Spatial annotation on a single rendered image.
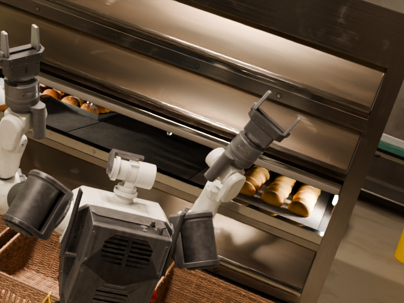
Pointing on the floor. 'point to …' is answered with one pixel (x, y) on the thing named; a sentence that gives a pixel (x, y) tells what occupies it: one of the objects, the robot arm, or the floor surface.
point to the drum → (400, 249)
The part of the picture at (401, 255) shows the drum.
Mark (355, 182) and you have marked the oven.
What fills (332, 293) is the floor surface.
